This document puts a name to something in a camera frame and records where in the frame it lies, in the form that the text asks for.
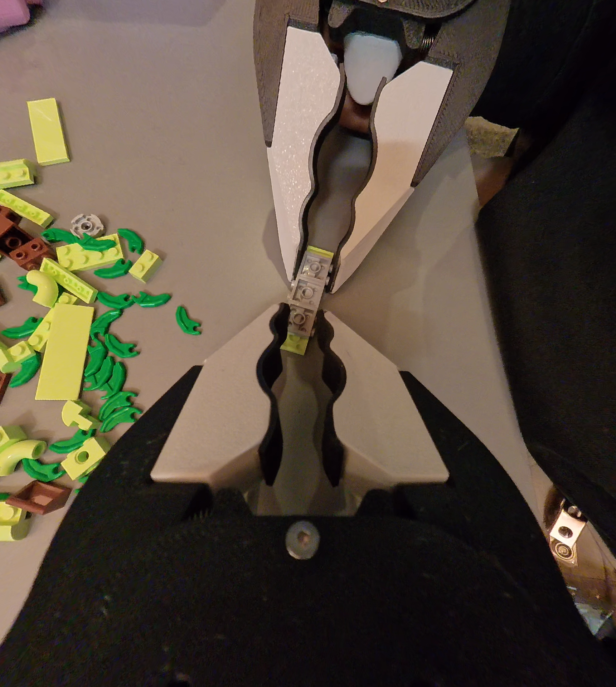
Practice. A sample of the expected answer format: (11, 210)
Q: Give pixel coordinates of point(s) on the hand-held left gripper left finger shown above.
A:
(211, 424)

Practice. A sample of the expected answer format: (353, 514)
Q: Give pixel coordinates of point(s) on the green curved leaf piece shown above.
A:
(187, 321)

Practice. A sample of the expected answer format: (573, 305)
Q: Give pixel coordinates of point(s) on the lime long studded plate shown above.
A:
(293, 343)

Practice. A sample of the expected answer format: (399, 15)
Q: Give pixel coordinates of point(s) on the person's right hand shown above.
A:
(356, 118)

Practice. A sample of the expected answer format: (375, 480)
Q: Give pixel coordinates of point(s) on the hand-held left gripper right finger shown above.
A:
(388, 424)

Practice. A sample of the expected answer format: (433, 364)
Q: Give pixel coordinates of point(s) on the small lime plate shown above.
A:
(145, 265)

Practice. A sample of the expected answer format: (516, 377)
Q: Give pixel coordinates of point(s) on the pile of mixed toy bricks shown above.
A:
(66, 343)

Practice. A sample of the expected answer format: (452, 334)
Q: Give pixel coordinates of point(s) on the lime smooth tile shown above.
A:
(47, 131)

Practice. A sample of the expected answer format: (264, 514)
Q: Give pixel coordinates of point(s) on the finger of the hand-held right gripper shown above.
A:
(297, 134)
(404, 134)

